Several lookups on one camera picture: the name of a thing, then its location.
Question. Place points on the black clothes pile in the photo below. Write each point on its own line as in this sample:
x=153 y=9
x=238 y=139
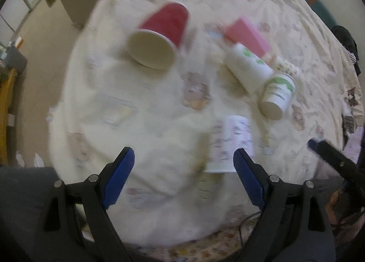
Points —
x=348 y=42

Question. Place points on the grey bin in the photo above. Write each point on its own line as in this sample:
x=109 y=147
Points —
x=15 y=60

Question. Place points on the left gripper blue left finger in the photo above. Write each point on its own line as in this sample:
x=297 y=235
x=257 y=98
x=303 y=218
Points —
x=115 y=175

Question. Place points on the tabby cat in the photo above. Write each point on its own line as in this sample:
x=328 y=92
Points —
x=349 y=102

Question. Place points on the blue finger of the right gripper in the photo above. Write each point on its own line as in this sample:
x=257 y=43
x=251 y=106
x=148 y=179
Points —
x=315 y=145

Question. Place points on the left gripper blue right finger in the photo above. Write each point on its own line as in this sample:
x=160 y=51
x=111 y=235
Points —
x=249 y=174

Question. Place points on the cream cartoon print duvet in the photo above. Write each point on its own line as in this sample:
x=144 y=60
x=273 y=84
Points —
x=170 y=209

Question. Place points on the white Papercups green print cup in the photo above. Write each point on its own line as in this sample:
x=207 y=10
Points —
x=277 y=96

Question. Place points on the small cartoon print paper cup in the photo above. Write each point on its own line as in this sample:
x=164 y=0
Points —
x=282 y=65

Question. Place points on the teal headboard cushion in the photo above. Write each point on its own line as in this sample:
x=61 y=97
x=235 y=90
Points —
x=320 y=9

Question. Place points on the yellow wooden chair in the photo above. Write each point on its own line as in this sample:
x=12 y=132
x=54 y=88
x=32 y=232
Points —
x=7 y=87

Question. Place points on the Hello Kitty paper cup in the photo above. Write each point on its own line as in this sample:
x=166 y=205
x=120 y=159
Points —
x=227 y=135

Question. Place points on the white cup green tree print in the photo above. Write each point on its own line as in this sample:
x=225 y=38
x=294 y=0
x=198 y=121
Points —
x=252 y=72

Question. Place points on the pink cup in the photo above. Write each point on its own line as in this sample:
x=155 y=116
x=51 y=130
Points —
x=244 y=32

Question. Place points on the red ribbed paper cup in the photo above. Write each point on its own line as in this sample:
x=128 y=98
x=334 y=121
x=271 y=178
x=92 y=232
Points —
x=156 y=41

